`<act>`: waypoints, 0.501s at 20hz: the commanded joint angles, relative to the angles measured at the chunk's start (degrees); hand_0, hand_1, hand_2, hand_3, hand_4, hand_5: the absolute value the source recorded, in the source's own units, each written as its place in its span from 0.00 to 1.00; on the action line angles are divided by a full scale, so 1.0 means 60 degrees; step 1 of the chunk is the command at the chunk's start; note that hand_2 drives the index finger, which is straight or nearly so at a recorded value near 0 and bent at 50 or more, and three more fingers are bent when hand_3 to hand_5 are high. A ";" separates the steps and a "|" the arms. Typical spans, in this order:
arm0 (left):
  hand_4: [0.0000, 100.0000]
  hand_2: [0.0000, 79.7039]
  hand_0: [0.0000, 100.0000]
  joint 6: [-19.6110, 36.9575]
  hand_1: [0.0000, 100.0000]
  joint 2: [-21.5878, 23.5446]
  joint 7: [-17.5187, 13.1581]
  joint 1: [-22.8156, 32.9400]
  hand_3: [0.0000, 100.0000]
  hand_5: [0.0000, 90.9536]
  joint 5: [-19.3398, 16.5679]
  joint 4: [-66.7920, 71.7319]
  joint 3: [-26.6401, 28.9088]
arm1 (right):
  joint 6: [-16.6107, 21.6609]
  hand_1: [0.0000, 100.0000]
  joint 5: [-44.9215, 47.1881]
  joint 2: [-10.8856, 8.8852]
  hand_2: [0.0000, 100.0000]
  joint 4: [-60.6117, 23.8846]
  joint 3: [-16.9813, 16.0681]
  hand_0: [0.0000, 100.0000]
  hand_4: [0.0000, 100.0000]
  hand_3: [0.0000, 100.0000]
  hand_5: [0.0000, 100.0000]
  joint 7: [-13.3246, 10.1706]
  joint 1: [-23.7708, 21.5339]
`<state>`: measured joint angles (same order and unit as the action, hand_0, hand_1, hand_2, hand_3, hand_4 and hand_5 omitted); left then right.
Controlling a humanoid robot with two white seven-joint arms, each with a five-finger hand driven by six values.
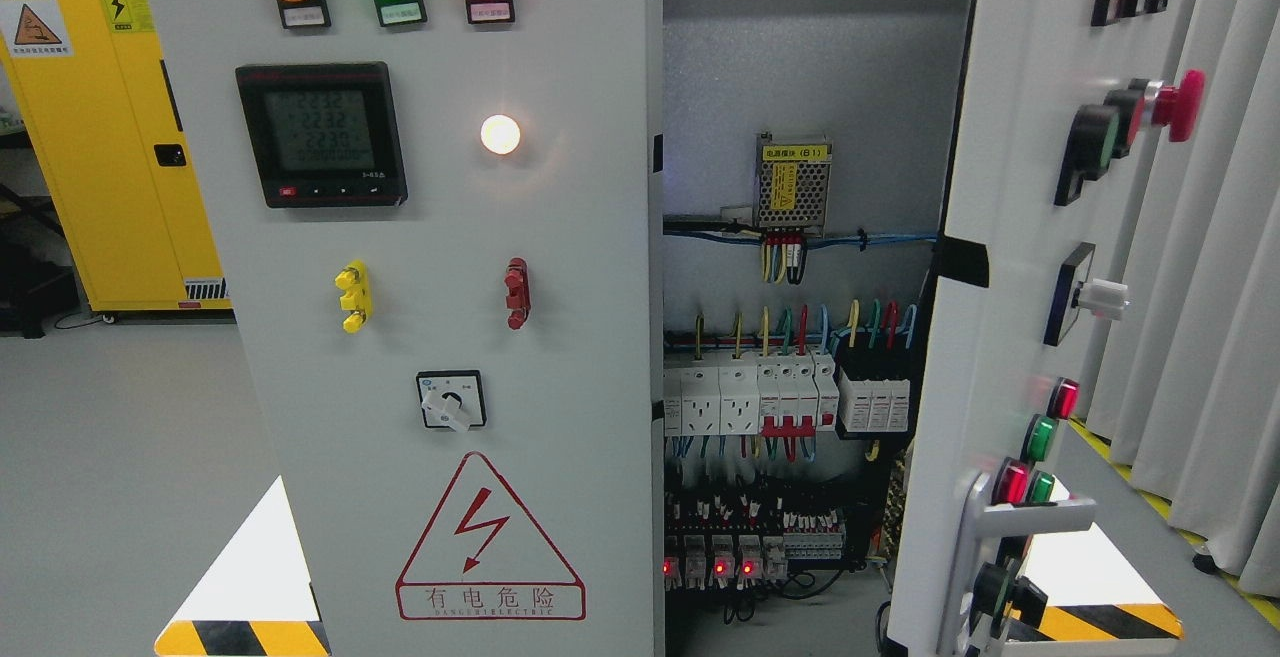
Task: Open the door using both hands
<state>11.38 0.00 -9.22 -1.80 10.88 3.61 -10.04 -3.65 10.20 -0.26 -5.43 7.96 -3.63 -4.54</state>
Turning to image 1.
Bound rotary selector switch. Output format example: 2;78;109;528
415;369;488;433

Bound grey cabinet door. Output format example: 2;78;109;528
150;0;666;656
887;0;1183;656

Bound metal mesh power supply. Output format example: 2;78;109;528
753;132;832;237

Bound black surge protector block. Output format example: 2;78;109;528
836;345;913;439

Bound white indicator lamp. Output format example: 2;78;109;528
480;114;522;155

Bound red mushroom emergency button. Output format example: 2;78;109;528
1142;69;1206;143

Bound lower relay row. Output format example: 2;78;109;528
659;493;850;590

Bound black digital power meter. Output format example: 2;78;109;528
236;61;408;209

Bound grey curtain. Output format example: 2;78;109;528
1085;0;1279;597

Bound red terminal posts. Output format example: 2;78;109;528
504;257;531;330

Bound yellow terminal posts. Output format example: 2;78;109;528
334;260;372;334

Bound yellow safety cabinet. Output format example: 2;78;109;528
3;0;230;312

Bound white sockets and breakers row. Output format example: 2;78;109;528
663;351;840;438

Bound red electric danger sticker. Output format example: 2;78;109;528
396;451;586;621

